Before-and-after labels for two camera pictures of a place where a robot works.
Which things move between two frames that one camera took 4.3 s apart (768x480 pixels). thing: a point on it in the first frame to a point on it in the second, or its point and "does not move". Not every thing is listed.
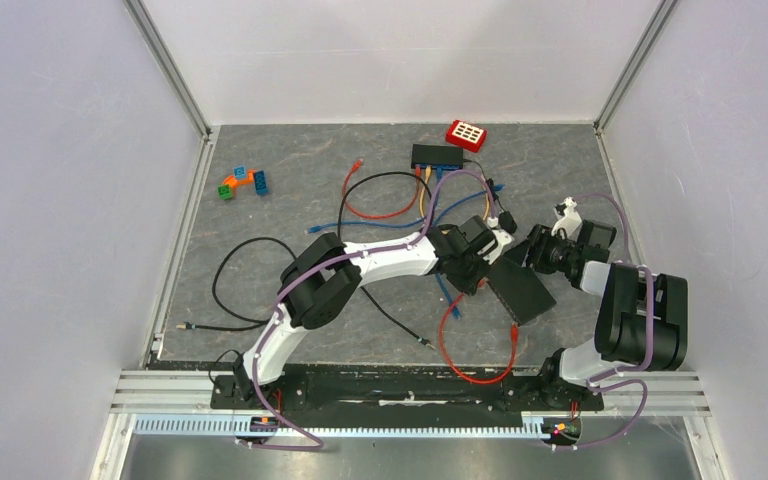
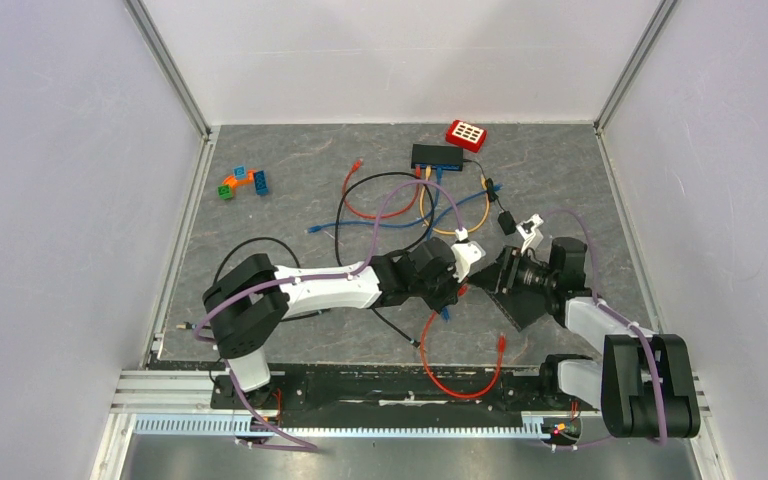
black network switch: x=437 y=157 does not move
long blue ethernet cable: x=447 y=211 does not move
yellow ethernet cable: x=427 y=177 does not move
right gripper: x=534 y=248 to x=502 y=275
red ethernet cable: x=415 y=190 does not move
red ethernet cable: x=514 y=337 to x=501 y=350
